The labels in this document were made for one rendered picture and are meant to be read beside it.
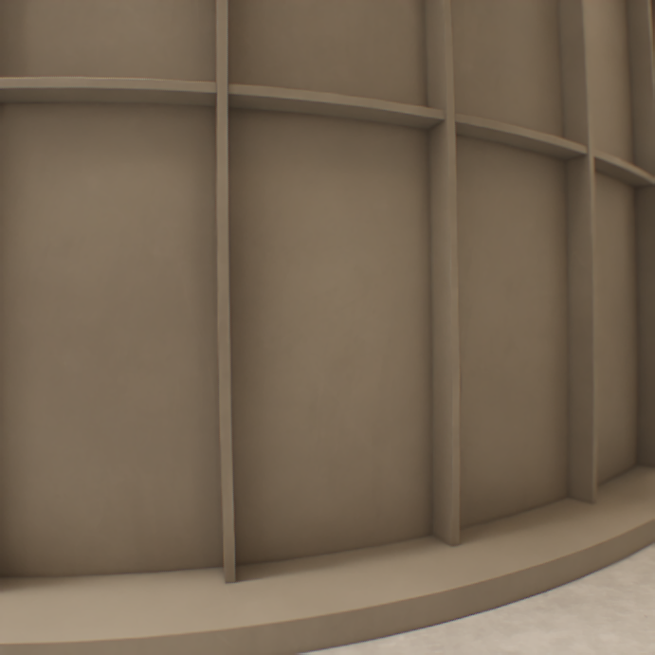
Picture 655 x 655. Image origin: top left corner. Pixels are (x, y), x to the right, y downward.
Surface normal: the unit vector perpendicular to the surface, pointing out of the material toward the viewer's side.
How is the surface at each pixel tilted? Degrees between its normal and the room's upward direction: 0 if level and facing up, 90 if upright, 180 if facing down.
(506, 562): 0
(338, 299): 90
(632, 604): 0
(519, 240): 90
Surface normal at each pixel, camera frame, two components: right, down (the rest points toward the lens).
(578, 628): -0.01, -1.00
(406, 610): 0.33, 0.00
